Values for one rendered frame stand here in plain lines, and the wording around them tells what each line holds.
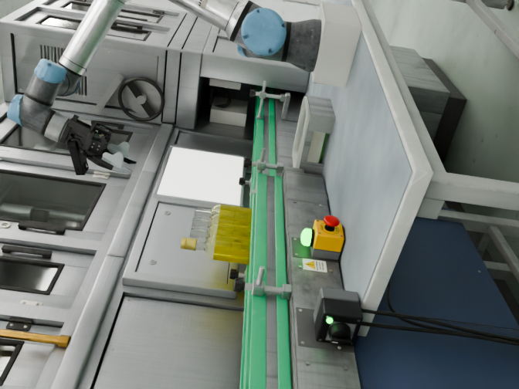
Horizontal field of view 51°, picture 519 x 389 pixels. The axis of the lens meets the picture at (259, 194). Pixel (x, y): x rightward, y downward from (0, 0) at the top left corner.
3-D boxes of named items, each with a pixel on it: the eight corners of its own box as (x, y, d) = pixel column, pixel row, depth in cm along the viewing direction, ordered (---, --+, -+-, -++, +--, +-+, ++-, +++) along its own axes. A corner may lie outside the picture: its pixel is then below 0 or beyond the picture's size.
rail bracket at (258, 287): (290, 291, 126) (233, 283, 125) (296, 266, 122) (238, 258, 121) (291, 302, 123) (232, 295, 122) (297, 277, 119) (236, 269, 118)
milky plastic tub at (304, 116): (315, 156, 195) (291, 152, 195) (329, 97, 184) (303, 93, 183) (319, 179, 180) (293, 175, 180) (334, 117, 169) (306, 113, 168)
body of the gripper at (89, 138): (109, 141, 150) (66, 122, 147) (98, 165, 154) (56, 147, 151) (115, 130, 156) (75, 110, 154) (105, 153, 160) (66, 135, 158)
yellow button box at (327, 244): (337, 245, 142) (309, 241, 141) (344, 221, 138) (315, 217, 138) (340, 261, 136) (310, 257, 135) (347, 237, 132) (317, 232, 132)
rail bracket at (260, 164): (276, 194, 182) (239, 188, 181) (286, 149, 173) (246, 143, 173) (276, 198, 179) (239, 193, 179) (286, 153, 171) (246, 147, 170)
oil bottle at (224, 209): (274, 225, 179) (209, 216, 177) (277, 211, 176) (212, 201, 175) (274, 235, 174) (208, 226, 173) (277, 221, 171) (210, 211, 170)
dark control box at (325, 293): (351, 319, 118) (313, 314, 118) (360, 291, 114) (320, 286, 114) (356, 347, 111) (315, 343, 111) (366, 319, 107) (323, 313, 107)
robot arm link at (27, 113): (14, 91, 144) (1, 120, 146) (53, 110, 147) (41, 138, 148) (22, 89, 152) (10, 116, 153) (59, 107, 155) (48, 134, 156)
